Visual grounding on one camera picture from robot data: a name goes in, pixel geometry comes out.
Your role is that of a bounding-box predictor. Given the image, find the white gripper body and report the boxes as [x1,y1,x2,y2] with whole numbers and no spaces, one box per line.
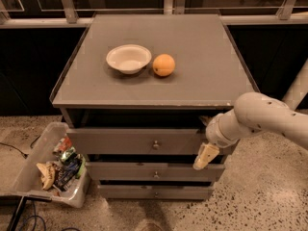
[205,113,239,148]

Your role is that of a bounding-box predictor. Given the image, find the grey top drawer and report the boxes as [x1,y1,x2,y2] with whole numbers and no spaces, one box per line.
[67,128,207,155]

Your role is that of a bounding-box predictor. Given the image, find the grey drawer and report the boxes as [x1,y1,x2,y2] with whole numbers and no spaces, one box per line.
[98,185,214,200]
[86,162,225,182]
[67,128,207,155]

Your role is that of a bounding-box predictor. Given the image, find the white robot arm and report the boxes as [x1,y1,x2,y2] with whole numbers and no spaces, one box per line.
[192,61,308,170]

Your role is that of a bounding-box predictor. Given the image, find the grey bottom drawer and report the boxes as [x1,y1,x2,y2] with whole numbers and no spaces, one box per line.
[98,185,214,200]

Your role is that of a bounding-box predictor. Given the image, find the grey drawer cabinet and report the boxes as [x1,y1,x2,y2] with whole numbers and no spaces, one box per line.
[51,15,258,187]

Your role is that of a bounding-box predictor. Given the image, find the grey middle drawer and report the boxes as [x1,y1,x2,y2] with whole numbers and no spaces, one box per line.
[86,162,225,182]

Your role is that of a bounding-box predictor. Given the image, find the orange fruit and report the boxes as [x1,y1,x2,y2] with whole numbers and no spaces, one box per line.
[152,54,175,77]

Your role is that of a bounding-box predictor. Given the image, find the white bowl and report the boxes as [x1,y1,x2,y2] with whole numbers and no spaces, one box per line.
[106,44,152,74]

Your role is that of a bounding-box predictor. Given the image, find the green snack packet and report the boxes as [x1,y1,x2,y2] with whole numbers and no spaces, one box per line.
[60,146,76,164]

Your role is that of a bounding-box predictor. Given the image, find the dark snack bag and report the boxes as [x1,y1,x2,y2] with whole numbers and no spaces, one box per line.
[52,159,81,192]

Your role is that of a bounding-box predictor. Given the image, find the metal window railing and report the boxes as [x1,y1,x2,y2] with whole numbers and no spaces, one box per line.
[0,0,308,28]

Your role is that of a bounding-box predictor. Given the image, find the clear plastic bin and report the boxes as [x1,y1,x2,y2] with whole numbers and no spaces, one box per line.
[10,122,90,208]

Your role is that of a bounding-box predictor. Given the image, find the black stand leg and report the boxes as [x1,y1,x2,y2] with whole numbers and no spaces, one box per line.
[7,196,27,231]

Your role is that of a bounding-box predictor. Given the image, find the black cable on floor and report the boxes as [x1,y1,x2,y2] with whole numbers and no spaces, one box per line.
[0,135,41,159]

